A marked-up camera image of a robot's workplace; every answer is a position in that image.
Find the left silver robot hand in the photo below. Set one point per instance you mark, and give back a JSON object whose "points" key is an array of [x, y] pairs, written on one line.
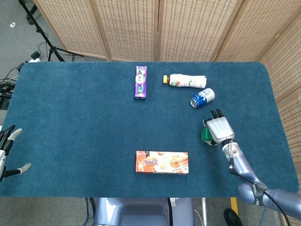
{"points": [[2, 160]]}

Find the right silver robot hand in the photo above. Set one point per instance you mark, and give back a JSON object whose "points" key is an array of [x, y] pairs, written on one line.
{"points": [[221, 128]]}

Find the green yellow sponge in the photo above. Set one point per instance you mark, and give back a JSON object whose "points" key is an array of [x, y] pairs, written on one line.
{"points": [[205, 134]]}

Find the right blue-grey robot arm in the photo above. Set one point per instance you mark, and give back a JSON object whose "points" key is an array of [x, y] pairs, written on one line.
{"points": [[244, 167]]}

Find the blue and white can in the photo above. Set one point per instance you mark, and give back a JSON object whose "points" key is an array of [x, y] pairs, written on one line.
{"points": [[202, 97]]}

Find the white bottle with yellow cap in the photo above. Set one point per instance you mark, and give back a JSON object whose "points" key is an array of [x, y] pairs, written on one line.
{"points": [[188, 80]]}

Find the orange egg roll box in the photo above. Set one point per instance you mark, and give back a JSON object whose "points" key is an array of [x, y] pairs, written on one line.
{"points": [[162, 162]]}

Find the metal table leg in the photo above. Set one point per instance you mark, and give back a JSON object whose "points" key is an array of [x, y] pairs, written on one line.
{"points": [[204, 212]]}

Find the purple toothpaste box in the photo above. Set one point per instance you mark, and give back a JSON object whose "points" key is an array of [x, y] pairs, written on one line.
{"points": [[140, 82]]}

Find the blue table cloth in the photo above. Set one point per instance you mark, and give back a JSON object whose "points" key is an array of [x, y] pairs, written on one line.
{"points": [[94, 131]]}

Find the white power strip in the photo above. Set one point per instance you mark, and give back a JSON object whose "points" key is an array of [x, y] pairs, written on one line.
{"points": [[35, 56]]}

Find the blue-grey robot torso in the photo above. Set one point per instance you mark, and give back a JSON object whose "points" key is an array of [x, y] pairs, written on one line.
{"points": [[143, 212]]}

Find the black tripod stand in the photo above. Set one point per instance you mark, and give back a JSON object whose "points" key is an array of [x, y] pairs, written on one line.
{"points": [[44, 38]]}

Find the small white floor scrap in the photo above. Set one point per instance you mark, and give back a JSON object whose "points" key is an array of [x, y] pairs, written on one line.
{"points": [[12, 24]]}

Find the yellow post with black foot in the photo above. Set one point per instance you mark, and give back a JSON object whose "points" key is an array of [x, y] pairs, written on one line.
{"points": [[232, 215]]}

